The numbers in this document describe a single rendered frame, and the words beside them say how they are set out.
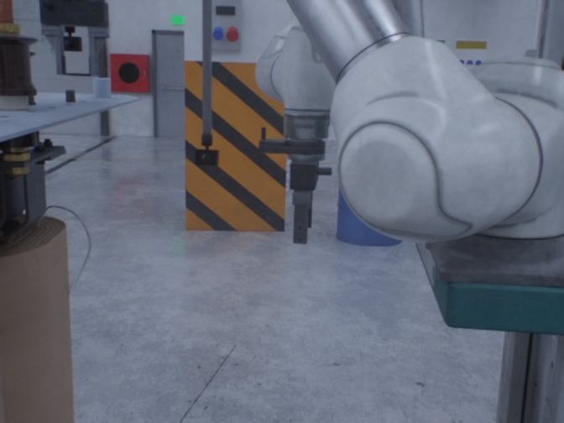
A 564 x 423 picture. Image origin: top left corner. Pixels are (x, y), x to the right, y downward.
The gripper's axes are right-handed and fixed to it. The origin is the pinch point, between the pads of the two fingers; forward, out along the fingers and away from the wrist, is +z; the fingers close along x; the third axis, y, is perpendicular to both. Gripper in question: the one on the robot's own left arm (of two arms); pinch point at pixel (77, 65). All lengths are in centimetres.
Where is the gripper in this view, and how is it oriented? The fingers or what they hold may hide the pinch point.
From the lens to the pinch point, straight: 151.7
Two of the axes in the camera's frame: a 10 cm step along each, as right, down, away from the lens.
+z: -0.3, 9.8, 2.2
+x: 10.0, 0.1, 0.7
